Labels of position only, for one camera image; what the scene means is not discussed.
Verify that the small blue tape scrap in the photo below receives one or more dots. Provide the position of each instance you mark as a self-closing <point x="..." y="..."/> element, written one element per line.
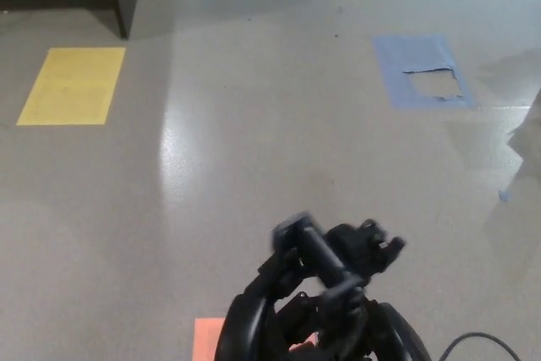
<point x="505" y="196"/>

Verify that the orange rectangular floor marking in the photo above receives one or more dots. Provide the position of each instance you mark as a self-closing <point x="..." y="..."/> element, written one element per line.
<point x="207" y="340"/>

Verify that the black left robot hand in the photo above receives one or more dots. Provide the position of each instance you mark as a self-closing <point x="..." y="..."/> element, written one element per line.
<point x="241" y="323"/>

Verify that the yellow rectangular floor marking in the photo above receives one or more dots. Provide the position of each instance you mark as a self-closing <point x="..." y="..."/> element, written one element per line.
<point x="72" y="86"/>

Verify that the torn blue tape floor marking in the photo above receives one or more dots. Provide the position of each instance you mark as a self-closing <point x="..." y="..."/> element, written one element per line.
<point x="397" y="56"/>

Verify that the black telescopic phone stand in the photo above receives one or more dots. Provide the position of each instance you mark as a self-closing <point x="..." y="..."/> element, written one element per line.
<point x="317" y="251"/>

